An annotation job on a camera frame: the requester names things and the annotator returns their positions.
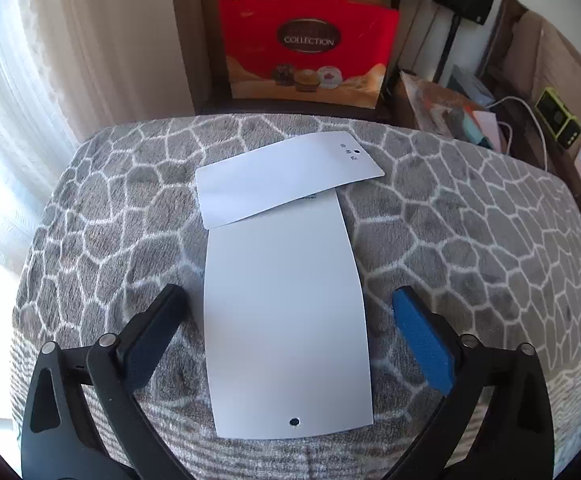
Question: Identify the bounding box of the brown sofa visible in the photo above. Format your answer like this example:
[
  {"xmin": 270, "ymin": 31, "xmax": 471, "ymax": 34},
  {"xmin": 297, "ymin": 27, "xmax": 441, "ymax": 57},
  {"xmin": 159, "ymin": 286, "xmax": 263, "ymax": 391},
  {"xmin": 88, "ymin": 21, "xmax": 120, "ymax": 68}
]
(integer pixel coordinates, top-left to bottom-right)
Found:
[{"xmin": 477, "ymin": 0, "xmax": 581, "ymax": 221}]

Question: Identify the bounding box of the green black portable lamp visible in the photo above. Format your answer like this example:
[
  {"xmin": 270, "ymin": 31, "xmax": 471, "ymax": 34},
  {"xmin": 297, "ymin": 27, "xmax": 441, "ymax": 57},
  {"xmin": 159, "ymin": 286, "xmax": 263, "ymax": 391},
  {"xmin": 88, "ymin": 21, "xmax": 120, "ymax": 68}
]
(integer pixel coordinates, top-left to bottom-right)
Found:
[{"xmin": 535, "ymin": 87, "xmax": 581, "ymax": 148}]

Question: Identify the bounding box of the brown cushion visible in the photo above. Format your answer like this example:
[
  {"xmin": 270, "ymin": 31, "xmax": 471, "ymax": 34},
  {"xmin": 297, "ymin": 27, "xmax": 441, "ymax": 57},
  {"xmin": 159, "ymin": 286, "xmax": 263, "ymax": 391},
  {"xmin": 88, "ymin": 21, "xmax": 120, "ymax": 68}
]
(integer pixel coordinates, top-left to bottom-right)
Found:
[{"xmin": 520, "ymin": 10, "xmax": 581, "ymax": 131}]

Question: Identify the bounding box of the clear bag of sundries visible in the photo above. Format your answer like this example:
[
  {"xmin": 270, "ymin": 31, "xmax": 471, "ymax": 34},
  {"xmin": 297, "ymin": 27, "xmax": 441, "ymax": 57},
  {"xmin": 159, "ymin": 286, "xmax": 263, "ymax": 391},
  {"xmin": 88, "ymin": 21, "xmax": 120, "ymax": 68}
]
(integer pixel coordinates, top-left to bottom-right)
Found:
[{"xmin": 400, "ymin": 70, "xmax": 486, "ymax": 138}]

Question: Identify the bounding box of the white cable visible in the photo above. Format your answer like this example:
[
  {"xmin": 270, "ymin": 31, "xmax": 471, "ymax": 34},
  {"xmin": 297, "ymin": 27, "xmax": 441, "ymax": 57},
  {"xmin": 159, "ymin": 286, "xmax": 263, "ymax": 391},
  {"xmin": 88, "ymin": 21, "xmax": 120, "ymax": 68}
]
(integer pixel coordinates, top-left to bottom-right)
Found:
[{"xmin": 487, "ymin": 96, "xmax": 551, "ymax": 173}]

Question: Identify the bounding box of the grey printed blanket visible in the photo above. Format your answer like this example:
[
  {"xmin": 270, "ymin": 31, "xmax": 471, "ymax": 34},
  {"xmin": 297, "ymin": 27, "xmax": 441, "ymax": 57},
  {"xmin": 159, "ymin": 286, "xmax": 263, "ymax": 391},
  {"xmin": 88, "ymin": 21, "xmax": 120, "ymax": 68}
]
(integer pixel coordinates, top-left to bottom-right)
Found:
[{"xmin": 10, "ymin": 112, "xmax": 581, "ymax": 480}]

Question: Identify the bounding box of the white curtain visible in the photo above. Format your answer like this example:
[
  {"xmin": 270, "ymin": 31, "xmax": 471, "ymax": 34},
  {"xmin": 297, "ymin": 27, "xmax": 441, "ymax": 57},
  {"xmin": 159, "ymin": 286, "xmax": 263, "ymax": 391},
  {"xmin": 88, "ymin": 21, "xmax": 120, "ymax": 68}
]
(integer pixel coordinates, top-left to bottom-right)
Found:
[{"xmin": 0, "ymin": 0, "xmax": 196, "ymax": 281}]

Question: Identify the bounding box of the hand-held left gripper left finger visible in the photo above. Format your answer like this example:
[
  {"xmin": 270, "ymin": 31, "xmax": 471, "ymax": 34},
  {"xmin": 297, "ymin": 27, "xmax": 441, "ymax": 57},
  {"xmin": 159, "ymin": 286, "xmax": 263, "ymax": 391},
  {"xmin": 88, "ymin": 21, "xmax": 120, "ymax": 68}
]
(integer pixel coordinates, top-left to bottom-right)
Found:
[{"xmin": 20, "ymin": 282, "xmax": 191, "ymax": 480}]

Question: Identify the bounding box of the white power strip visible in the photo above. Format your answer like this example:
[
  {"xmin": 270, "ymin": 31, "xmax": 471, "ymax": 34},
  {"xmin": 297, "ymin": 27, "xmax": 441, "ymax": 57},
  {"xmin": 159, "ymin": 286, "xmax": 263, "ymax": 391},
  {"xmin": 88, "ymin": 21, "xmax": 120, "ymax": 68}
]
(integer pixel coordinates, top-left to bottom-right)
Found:
[{"xmin": 447, "ymin": 72, "xmax": 493, "ymax": 108}]

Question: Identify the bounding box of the pink paper bag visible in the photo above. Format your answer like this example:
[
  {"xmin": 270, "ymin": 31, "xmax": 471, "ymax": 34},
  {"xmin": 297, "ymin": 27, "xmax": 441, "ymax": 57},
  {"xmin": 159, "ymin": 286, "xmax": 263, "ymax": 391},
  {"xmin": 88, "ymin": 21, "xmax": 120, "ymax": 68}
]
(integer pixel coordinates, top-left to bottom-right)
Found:
[{"xmin": 463, "ymin": 107, "xmax": 508, "ymax": 153}]

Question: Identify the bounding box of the red gift box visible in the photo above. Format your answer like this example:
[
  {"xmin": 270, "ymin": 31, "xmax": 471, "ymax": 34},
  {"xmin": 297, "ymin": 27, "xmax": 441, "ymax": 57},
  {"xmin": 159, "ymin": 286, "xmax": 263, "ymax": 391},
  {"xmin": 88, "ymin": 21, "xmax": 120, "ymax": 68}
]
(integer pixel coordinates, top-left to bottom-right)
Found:
[{"xmin": 218, "ymin": 0, "xmax": 401, "ymax": 111}]

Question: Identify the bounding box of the white plastic card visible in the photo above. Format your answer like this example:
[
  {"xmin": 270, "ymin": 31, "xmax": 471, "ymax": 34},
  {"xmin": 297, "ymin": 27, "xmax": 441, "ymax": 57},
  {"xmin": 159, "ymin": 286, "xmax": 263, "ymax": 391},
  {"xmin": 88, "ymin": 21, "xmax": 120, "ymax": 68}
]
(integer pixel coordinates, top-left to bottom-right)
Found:
[
  {"xmin": 194, "ymin": 131, "xmax": 386, "ymax": 231},
  {"xmin": 203, "ymin": 191, "xmax": 375, "ymax": 440}
]

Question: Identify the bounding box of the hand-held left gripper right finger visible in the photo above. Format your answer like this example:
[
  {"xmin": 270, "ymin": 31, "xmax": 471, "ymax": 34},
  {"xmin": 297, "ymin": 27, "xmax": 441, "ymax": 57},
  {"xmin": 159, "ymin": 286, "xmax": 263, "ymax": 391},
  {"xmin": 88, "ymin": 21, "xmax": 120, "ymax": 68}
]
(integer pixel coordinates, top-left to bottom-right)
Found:
[{"xmin": 385, "ymin": 285, "xmax": 556, "ymax": 480}]

